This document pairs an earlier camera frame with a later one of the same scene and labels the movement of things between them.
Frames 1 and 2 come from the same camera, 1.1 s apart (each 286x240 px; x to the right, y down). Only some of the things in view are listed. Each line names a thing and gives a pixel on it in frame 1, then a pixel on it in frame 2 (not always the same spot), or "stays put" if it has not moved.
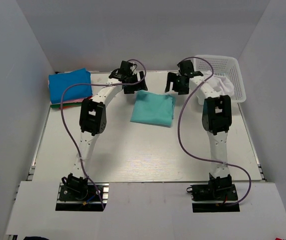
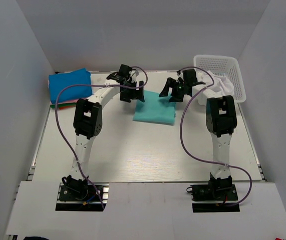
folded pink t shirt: x=70 y=101 stays put
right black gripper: x=171 y=77 to x=170 y=83
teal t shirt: x=154 y=108 stays put
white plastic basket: x=225 y=66 stays put
